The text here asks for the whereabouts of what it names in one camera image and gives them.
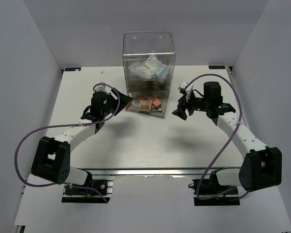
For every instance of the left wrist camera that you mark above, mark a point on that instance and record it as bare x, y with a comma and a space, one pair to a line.
101, 87

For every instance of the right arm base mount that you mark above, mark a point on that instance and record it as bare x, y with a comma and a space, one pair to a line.
210, 187

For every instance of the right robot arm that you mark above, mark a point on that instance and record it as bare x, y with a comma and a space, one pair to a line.
262, 165

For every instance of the blue label sticker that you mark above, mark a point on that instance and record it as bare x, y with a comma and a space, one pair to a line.
217, 67
72, 69

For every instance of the glitter nine-pan palette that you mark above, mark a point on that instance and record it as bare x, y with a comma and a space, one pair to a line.
130, 104

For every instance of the blue label sticker left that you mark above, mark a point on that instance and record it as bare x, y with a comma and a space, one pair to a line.
72, 69

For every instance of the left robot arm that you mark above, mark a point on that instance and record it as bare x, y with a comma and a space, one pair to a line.
52, 157

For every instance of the four-pan nude palette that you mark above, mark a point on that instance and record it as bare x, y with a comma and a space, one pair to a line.
145, 105

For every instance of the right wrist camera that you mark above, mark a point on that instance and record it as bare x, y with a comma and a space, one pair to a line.
185, 89

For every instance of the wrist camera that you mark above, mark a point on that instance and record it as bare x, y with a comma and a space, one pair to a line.
101, 87
185, 89

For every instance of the round-pan orange palette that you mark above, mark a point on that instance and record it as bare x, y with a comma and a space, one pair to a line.
142, 96

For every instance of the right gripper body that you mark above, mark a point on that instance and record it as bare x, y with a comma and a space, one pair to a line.
198, 104

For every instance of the blue label sticker right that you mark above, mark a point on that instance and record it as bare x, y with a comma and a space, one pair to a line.
217, 67

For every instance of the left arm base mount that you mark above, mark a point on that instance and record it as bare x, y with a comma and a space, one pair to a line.
99, 191

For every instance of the cotton pad bag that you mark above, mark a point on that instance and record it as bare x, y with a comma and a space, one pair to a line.
160, 69
140, 70

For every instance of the aluminium table rail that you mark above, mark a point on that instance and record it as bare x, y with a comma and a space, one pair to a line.
135, 171

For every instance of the brown eyeshadow palette long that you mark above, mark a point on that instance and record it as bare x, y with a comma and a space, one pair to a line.
151, 110

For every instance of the clear acrylic drawer organizer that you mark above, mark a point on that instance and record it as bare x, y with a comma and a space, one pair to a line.
138, 46

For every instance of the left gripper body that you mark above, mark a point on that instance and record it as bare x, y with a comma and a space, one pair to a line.
111, 103

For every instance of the pink blush palette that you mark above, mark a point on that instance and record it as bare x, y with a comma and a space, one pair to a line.
155, 101

